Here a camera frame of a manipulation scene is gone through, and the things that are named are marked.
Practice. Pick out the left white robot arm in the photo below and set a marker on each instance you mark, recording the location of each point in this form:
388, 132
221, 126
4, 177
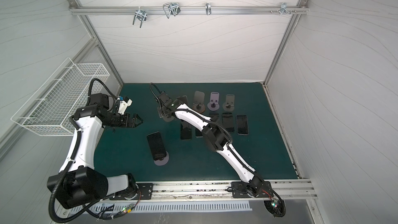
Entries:
78, 182

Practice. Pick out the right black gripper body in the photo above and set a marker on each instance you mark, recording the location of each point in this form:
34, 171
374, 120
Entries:
168, 112

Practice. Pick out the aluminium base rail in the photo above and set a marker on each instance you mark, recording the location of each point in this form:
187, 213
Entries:
217, 190

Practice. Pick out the grey phone stand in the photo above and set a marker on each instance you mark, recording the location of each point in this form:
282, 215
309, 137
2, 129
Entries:
229, 104

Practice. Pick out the aluminium top crossbar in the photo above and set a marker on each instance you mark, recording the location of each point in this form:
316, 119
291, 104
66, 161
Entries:
185, 10

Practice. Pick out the wooden round base phone stand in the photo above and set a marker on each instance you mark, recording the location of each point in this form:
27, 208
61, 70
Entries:
198, 102

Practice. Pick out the dark phone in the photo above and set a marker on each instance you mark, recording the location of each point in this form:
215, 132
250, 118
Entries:
185, 131

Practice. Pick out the metal clamp hook three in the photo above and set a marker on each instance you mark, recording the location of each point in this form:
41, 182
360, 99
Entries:
208, 9

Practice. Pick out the lilac phone stand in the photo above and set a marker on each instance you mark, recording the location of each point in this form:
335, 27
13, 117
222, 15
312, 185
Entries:
213, 104

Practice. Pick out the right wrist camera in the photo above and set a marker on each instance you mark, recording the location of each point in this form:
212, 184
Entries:
163, 97

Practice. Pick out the phone from grey stand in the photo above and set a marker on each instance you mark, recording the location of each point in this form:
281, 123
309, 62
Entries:
228, 122

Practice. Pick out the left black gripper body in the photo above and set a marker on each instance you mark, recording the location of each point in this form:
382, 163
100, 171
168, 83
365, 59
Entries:
121, 120

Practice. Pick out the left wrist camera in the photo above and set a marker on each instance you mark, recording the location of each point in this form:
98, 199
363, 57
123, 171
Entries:
123, 104

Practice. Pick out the white slotted cable duct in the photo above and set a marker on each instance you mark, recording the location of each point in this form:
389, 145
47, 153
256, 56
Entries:
176, 207

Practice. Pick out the metal clamp hook one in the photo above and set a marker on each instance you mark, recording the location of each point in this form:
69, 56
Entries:
139, 17

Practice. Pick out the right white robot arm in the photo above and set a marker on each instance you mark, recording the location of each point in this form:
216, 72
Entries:
220, 141

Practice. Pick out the white wire basket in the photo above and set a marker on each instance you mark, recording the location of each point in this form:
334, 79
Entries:
47, 111

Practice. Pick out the metal clamp hook four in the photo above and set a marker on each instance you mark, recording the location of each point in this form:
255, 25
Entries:
283, 10

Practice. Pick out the metal clamp hook two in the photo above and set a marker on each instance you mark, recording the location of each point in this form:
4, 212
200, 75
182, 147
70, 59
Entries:
171, 9

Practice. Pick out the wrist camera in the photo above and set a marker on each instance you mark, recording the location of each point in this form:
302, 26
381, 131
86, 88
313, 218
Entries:
163, 97
123, 104

